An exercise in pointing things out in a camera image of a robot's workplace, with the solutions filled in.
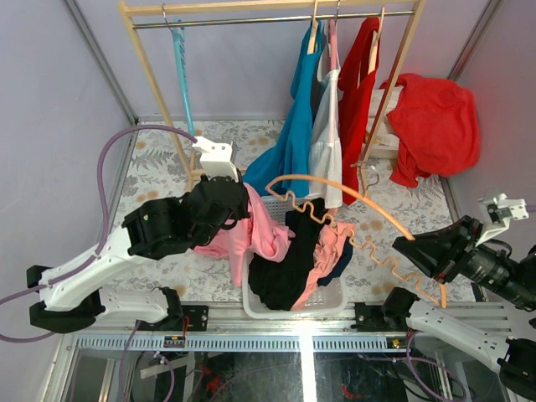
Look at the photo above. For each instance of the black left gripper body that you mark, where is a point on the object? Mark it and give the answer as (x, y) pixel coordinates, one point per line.
(243, 211)

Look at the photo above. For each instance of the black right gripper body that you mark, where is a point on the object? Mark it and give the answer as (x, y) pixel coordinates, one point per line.
(470, 246)

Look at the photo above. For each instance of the pink t shirt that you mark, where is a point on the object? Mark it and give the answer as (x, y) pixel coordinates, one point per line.
(259, 233)

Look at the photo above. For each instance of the orange hanger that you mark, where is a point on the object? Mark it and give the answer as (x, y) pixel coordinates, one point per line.
(390, 261)

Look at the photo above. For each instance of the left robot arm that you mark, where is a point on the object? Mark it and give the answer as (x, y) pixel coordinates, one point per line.
(77, 295)

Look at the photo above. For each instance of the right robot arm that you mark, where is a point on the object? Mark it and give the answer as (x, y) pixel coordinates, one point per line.
(491, 270)

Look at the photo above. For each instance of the teal t shirt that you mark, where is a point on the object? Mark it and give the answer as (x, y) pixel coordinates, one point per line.
(291, 151)

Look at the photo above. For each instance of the white t shirt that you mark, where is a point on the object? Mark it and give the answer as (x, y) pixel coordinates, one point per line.
(325, 156)

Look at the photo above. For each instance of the light blue hanger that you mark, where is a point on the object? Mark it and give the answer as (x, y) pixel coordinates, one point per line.
(179, 52)

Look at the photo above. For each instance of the red hanging t shirt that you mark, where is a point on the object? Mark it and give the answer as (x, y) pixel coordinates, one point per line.
(356, 82)

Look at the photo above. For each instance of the cream wooden hanger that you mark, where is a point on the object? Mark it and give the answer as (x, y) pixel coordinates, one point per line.
(313, 30)

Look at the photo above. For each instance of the wooden hanger right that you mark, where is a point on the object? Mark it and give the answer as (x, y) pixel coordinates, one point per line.
(374, 49)

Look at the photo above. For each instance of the pink hanger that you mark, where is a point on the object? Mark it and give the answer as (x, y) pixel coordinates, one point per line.
(333, 39)

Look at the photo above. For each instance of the floral mat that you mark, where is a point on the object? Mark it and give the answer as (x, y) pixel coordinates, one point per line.
(155, 171)

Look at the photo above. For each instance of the black garment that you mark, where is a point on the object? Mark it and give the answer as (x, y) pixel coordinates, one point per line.
(279, 285)

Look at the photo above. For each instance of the peach garment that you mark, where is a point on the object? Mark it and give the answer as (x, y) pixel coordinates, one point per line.
(326, 255)

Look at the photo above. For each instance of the red cloth pile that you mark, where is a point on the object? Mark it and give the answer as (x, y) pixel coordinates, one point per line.
(436, 122)

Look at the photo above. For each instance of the white laundry basket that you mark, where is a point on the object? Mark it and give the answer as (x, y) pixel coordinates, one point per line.
(325, 300)

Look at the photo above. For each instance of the white folded cloth stack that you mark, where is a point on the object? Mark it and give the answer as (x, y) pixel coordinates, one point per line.
(386, 135)

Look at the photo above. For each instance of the wooden clothes rack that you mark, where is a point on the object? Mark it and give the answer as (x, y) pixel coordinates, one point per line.
(143, 17)

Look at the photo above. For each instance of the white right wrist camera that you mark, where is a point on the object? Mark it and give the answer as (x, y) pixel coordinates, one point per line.
(500, 211)

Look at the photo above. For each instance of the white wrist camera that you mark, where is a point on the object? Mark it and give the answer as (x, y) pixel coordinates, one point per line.
(216, 158)
(500, 211)

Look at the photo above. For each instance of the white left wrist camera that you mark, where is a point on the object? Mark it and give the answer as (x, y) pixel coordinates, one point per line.
(216, 158)

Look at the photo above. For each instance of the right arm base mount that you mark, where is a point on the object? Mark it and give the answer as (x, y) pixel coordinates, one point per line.
(372, 318)

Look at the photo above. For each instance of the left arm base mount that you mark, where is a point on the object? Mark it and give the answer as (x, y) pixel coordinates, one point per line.
(195, 318)

